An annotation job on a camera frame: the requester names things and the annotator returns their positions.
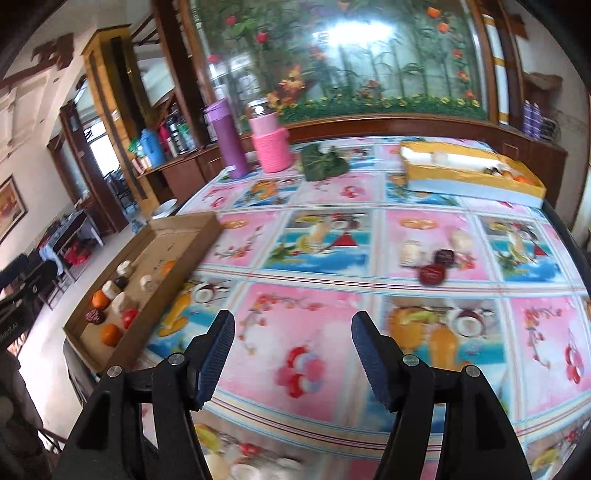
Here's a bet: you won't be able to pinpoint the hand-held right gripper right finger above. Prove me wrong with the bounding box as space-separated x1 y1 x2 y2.
351 311 534 480

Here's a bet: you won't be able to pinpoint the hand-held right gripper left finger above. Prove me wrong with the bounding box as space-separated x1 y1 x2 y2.
51 309 236 480

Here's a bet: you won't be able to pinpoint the cardboard tray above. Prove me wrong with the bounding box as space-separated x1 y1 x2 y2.
63 212 223 372

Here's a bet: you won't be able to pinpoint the person's left forearm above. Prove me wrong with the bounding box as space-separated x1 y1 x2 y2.
0 357 51 480

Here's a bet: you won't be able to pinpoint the printed fruit tablecloth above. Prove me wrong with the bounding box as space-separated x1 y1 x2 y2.
136 136 591 480

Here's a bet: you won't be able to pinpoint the white box with yellow tape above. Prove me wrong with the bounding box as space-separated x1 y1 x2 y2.
399 141 547 208

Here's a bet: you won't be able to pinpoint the green artificial leaves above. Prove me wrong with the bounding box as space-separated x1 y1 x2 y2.
299 144 350 180

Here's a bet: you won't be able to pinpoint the purple thermos bottle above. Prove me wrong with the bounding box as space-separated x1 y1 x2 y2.
204 98 250 180

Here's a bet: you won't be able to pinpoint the blue plastic bottle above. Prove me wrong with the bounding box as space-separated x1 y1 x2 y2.
140 128 165 168

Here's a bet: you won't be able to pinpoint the jar with pink knit sleeve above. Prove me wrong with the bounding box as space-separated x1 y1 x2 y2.
247 98 294 174

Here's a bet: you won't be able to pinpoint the tall wooden shelf cabinet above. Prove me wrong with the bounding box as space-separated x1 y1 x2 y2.
81 25 162 217

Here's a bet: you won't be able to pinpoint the floral glass screen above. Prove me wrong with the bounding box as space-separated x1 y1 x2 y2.
178 0 490 123

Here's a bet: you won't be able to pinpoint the white and yellow roll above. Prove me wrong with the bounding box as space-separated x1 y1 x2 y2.
482 14 511 125

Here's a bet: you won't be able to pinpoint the wicker basket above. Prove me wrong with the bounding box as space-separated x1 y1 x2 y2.
526 71 564 114

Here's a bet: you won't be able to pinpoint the framed wall picture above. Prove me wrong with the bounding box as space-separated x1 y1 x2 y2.
0 175 28 243

